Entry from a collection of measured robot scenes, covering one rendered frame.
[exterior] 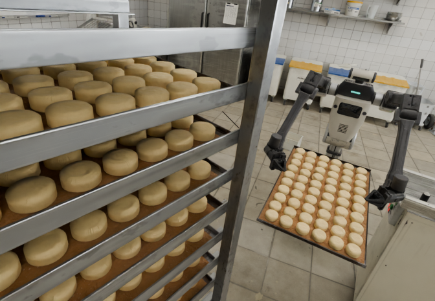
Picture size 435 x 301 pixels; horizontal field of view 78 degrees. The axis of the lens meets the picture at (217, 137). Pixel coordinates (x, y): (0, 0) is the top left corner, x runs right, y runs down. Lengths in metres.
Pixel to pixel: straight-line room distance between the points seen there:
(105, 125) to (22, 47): 0.11
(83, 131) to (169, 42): 0.14
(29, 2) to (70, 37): 0.43
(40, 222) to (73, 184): 0.06
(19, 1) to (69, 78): 0.27
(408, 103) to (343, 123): 0.59
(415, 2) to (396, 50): 0.72
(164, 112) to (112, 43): 0.11
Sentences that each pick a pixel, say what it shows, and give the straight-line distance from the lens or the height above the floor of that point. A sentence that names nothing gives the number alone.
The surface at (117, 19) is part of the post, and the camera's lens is 0.79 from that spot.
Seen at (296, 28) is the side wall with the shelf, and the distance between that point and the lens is 5.46.
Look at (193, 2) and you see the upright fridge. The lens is 4.97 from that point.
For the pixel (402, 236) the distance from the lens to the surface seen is 1.68.
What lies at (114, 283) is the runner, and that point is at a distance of 0.50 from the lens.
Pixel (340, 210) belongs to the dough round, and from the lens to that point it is 1.26.
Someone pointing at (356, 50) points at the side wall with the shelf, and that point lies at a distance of 5.51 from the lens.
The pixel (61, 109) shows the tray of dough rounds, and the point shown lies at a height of 1.51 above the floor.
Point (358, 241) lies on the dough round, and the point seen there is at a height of 0.90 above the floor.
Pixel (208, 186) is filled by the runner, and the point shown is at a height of 1.32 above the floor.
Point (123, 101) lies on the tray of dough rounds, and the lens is 0.37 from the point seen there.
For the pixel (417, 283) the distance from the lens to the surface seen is 1.87.
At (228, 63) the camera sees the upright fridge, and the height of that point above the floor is 0.61.
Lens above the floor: 1.65
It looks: 28 degrees down
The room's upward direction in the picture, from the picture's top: 7 degrees clockwise
